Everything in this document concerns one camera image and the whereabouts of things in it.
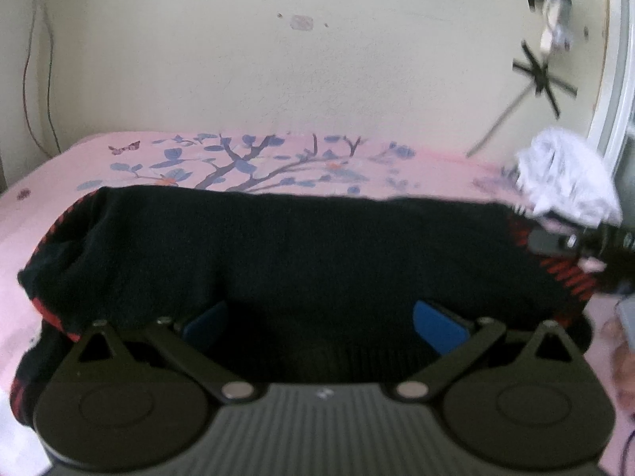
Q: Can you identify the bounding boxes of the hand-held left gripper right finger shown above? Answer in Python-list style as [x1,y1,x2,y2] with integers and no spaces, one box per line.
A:
[395,299,584,403]

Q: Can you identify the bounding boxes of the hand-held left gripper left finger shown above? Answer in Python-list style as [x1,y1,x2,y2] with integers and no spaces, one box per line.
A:
[73,300,255,403]

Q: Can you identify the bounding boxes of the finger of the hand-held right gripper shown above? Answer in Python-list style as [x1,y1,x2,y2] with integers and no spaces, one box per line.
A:
[525,225,583,259]

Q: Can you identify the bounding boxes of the black red patterned sweater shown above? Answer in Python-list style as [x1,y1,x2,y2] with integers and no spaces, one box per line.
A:
[10,185,602,428]

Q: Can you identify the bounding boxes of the person's right hand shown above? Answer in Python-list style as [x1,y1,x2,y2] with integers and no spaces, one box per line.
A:
[601,317,635,410]

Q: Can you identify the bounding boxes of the white crumpled cloth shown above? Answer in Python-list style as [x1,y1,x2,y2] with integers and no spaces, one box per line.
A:
[514,127,624,227]

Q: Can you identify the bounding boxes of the pink floral bed sheet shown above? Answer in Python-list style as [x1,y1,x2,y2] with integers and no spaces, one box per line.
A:
[0,130,635,476]

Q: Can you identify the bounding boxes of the white window frame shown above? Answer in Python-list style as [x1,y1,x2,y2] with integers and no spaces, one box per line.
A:
[584,0,635,175]

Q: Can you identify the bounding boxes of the thin dark wall cable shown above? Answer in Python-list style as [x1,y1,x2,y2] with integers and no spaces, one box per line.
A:
[42,2,64,154]

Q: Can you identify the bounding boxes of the black wall wires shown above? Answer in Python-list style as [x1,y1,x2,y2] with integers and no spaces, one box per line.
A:
[22,0,50,158]

